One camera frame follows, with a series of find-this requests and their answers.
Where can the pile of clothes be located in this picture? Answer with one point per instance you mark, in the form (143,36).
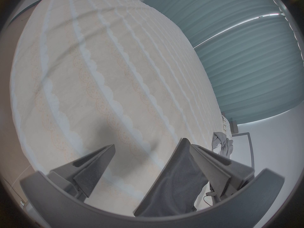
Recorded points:
(223,144)

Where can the bed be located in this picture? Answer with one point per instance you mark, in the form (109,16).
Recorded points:
(106,79)

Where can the black T-shirt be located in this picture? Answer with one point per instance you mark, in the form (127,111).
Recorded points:
(173,184)

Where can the white printed pillow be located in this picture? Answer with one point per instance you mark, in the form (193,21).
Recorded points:
(226,125)

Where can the grey bedside table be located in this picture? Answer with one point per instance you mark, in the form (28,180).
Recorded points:
(234,126)

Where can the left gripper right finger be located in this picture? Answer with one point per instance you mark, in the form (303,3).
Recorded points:
(218,172)

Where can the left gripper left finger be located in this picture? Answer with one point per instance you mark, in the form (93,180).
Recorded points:
(87,172)

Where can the blue-green curtain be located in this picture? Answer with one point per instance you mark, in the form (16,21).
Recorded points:
(256,75)
(201,13)

